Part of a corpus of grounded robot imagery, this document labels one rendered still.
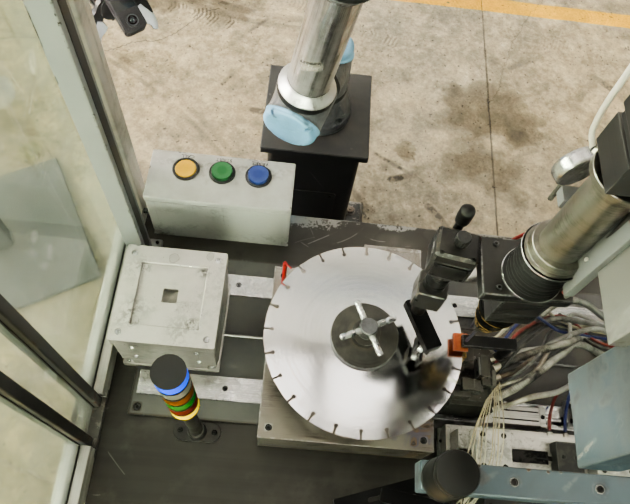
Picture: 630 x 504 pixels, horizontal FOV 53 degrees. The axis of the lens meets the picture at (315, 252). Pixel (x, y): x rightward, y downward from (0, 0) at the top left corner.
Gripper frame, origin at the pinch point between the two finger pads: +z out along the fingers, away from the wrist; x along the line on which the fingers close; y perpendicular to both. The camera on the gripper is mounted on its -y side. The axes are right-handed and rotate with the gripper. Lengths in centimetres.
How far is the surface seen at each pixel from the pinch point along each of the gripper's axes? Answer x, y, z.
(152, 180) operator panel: 11.5, -31.3, 1.2
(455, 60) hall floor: -137, 11, 91
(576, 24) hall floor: -197, -1, 91
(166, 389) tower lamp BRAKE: 29, -75, -25
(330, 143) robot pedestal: -29.9, -34.5, 16.3
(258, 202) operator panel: -2.7, -46.1, 1.2
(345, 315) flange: -1, -75, -5
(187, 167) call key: 4.6, -32.5, 0.8
